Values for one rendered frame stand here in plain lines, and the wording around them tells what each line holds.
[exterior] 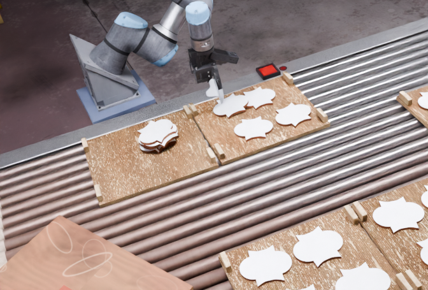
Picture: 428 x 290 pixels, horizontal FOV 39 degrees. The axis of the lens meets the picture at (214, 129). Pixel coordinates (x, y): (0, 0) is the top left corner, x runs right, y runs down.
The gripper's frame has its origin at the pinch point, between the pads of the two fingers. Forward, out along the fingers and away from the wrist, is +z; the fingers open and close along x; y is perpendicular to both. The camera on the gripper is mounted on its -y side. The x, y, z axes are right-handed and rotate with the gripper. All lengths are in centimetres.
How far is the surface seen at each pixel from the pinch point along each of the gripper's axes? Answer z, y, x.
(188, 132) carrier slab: 9.0, 14.1, 5.8
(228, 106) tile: 7.3, -3.3, 0.7
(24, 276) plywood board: -1, 75, 54
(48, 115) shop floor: 102, 72, -173
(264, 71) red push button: 9.8, -25.4, -17.1
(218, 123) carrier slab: 9.1, 2.8, 5.8
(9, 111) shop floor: 102, 96, -192
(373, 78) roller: 11, -60, 7
